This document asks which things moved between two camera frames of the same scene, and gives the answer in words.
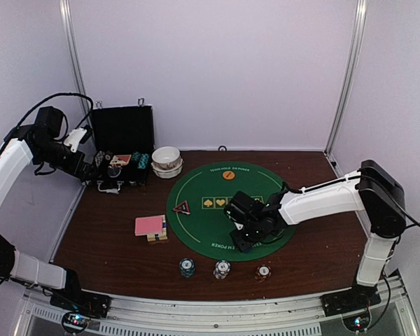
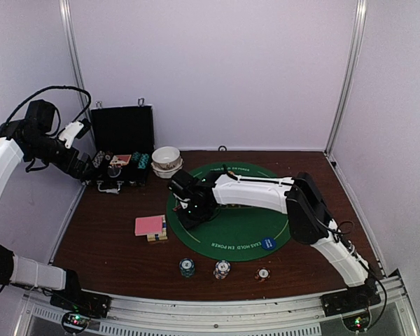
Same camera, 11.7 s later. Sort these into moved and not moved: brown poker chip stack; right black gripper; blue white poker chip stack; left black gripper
Moved: right black gripper
Not moved: brown poker chip stack; left black gripper; blue white poker chip stack
